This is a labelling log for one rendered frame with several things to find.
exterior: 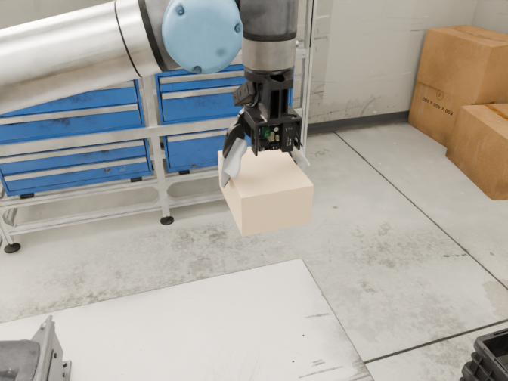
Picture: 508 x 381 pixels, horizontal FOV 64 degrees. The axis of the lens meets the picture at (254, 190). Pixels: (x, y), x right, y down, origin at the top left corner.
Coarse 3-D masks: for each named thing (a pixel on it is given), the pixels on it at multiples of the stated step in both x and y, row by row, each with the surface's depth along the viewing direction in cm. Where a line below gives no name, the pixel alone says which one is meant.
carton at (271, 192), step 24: (240, 168) 70; (264, 168) 70; (288, 168) 70; (240, 192) 63; (264, 192) 63; (288, 192) 64; (312, 192) 66; (240, 216) 64; (264, 216) 65; (288, 216) 67
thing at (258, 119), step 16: (256, 80) 56; (272, 80) 54; (288, 80) 55; (256, 96) 61; (272, 96) 58; (288, 96) 58; (240, 112) 63; (256, 112) 60; (272, 112) 59; (288, 112) 60; (256, 128) 57; (272, 128) 59; (288, 128) 59; (256, 144) 59; (272, 144) 60; (288, 144) 61
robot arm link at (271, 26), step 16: (240, 0) 50; (256, 0) 50; (272, 0) 50; (288, 0) 51; (240, 16) 51; (256, 16) 52; (272, 16) 51; (288, 16) 52; (256, 32) 53; (272, 32) 52; (288, 32) 53
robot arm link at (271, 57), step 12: (252, 48) 54; (264, 48) 53; (276, 48) 53; (288, 48) 54; (252, 60) 55; (264, 60) 54; (276, 60) 54; (288, 60) 55; (264, 72) 56; (276, 72) 56
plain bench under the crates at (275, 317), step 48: (192, 288) 103; (240, 288) 103; (288, 288) 103; (0, 336) 91; (96, 336) 91; (144, 336) 91; (192, 336) 91; (240, 336) 91; (288, 336) 91; (336, 336) 91
